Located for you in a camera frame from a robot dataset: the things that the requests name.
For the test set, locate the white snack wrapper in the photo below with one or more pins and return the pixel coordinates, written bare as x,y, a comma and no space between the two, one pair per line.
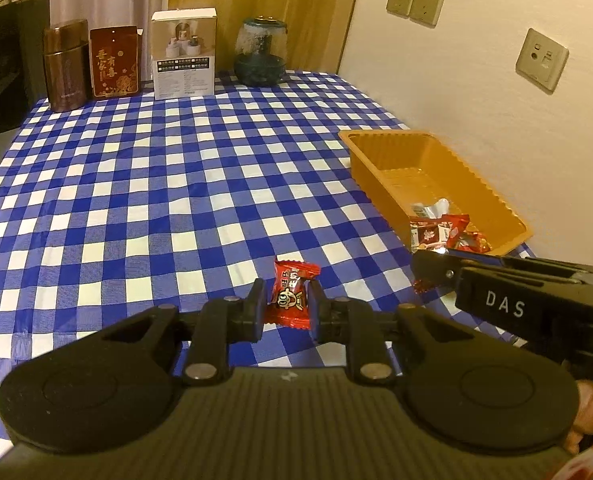
433,211

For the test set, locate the red snack packet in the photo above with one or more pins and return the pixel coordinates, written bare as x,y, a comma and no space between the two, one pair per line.
437,234

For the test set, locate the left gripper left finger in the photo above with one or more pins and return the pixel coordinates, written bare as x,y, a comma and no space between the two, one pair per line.
211,331

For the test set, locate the white product box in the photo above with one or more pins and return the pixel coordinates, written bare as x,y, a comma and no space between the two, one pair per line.
182,50

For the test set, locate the brown metal thermos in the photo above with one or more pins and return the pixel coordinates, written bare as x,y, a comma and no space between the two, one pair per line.
65,50

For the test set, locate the black appliance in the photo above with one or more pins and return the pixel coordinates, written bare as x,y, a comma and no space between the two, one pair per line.
22,76

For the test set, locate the blue white checkered tablecloth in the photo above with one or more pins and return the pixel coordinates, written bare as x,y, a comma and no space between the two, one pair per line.
124,204

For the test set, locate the red candy wrapper large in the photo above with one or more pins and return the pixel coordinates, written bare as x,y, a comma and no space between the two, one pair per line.
288,305

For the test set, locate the green glass jar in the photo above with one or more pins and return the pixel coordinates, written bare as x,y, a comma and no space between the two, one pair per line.
260,55

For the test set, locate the orange plastic tray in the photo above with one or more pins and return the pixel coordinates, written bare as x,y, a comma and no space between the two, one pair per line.
397,169

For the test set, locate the wall socket plate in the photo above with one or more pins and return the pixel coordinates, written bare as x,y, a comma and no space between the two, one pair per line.
542,60

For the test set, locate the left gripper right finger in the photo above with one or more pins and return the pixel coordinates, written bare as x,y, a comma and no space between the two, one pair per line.
362,330

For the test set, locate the red patterned candy small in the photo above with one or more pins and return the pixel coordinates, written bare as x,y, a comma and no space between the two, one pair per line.
471,241

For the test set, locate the red chinese gift box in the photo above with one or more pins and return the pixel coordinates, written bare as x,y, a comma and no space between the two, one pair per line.
114,61

